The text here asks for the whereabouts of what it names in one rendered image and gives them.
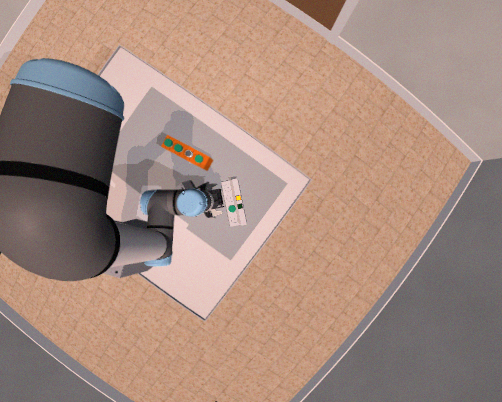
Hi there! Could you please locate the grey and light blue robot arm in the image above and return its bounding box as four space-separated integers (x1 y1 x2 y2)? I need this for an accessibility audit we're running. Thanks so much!
0 58 214 281

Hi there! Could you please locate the grey flat rectangular mat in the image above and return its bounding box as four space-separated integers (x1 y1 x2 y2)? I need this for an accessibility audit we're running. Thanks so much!
112 87 287 260

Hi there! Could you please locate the orange test tube rack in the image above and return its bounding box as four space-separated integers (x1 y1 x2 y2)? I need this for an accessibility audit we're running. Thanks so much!
161 135 213 171

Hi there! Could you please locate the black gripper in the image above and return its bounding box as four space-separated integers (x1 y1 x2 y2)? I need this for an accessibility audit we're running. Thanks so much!
200 182 224 219

